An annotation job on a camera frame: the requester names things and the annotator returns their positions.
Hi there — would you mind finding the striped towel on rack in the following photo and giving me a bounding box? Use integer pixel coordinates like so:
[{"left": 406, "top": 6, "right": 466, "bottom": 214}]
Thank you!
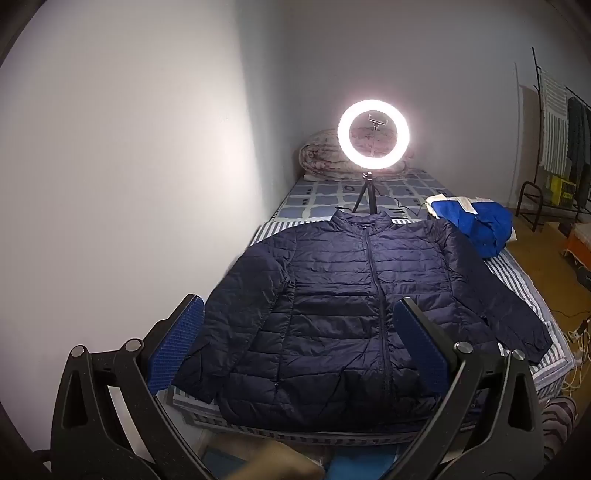
[{"left": 538, "top": 68, "right": 569, "bottom": 177}]

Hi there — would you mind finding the blue white striped bed cover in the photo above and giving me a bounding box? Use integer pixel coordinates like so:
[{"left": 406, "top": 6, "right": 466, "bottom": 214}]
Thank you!
[{"left": 165, "top": 216, "right": 577, "bottom": 445}]

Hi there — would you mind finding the black mini tripod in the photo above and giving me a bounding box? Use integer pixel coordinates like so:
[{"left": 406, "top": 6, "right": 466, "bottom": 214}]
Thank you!
[{"left": 352, "top": 171, "right": 378, "bottom": 214}]

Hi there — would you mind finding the navy quilted puffer jacket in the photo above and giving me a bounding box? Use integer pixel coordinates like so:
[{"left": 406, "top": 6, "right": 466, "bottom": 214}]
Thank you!
[{"left": 174, "top": 209, "right": 554, "bottom": 433}]

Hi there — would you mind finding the white power strip with cables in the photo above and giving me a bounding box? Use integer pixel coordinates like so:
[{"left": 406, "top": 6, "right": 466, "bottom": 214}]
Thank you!
[{"left": 552, "top": 310, "right": 590, "bottom": 396}]

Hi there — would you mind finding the black clothes rack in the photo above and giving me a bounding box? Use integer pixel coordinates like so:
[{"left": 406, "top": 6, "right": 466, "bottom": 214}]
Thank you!
[{"left": 515, "top": 52, "right": 590, "bottom": 230}]

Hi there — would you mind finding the glowing ring light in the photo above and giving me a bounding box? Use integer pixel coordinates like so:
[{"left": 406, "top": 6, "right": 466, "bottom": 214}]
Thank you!
[{"left": 337, "top": 99, "right": 411, "bottom": 171}]

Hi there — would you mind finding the blue white folded jacket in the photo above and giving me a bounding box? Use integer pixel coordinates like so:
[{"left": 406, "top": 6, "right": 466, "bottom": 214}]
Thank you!
[{"left": 426, "top": 194, "right": 517, "bottom": 259}]

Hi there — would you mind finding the dark hanging garment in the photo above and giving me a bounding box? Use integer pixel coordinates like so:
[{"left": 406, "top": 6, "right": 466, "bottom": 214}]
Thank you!
[{"left": 567, "top": 97, "right": 590, "bottom": 207}]

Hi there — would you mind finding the orange box with lace cover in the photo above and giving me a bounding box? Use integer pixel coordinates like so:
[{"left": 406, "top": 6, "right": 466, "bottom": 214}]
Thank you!
[{"left": 563, "top": 223, "right": 591, "bottom": 290}]

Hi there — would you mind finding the rolled floral quilt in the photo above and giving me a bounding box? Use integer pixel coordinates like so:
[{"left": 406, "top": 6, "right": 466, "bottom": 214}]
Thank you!
[{"left": 298, "top": 127, "right": 396, "bottom": 180}]

